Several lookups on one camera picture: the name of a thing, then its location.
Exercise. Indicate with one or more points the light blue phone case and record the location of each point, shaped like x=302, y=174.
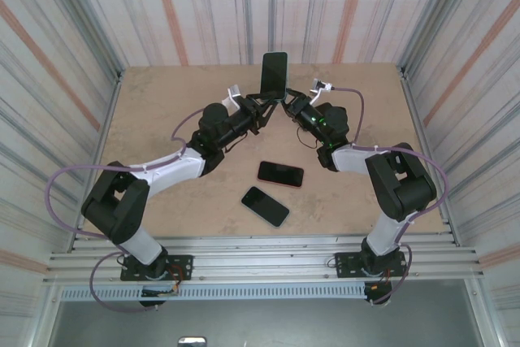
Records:
x=287, y=75

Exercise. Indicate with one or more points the pink phone case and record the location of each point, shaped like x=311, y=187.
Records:
x=280, y=184

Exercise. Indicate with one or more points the black phone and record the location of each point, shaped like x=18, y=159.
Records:
x=281, y=224

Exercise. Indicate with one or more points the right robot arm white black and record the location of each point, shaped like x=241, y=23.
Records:
x=400, y=184

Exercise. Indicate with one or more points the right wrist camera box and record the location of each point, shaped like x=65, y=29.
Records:
x=319, y=89

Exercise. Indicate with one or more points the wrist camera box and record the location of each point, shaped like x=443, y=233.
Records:
x=319, y=89
x=232, y=97

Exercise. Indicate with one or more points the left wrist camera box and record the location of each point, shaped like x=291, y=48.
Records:
x=232, y=97

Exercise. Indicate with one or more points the aluminium side rail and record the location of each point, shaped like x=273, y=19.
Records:
x=411, y=99
x=115, y=91

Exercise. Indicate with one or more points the aluminium rail frame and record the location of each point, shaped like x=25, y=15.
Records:
x=264, y=259

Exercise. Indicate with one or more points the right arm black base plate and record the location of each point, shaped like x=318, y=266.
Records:
x=345, y=265

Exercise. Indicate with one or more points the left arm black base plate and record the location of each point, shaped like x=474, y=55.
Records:
x=183, y=266

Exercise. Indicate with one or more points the black block under rail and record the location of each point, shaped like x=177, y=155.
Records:
x=380, y=296
x=152, y=303

